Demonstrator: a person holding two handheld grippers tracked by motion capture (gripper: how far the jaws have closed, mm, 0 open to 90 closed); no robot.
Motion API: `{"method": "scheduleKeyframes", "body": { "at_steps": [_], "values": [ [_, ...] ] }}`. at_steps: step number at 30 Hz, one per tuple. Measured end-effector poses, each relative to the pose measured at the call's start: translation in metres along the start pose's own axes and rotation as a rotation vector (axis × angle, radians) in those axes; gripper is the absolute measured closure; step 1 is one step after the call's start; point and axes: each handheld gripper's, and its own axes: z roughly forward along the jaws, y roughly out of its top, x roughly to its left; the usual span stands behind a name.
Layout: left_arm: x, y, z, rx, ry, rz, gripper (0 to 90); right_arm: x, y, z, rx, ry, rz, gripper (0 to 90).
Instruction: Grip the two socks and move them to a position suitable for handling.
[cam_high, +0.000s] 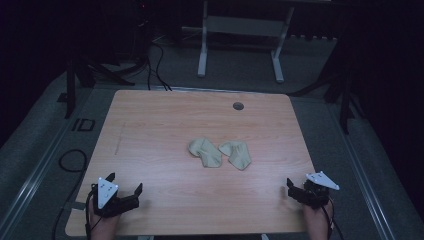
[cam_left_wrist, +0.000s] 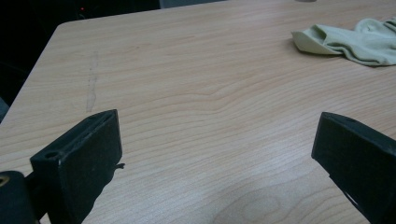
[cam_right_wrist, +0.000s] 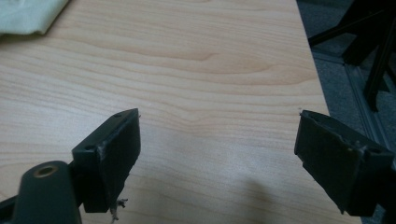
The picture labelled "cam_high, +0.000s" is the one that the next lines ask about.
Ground person's right hand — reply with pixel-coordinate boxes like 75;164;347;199
302;199;335;234

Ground black looped floor cable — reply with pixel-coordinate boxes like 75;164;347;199
58;148;89;174

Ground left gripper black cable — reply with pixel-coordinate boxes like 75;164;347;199
50;173;98;240

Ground white metal table frame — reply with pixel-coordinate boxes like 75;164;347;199
196;0;296;84

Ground beige sock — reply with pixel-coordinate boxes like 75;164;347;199
188;137;223;169
218;140;253;172

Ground person's left hand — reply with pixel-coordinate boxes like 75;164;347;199
87;199;121;235

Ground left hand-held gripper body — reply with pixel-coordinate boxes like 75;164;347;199
92;177;140;219

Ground black tripod stand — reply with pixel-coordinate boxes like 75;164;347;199
57;46;136;120
289;49;366;136

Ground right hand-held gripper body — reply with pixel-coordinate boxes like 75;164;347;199
288;170;341;210

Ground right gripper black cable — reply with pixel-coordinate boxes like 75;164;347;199
320;197;345;240

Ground black floor cables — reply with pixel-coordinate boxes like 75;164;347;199
145;41;173;92

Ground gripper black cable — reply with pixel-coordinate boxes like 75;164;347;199
50;173;98;240
320;197;345;240

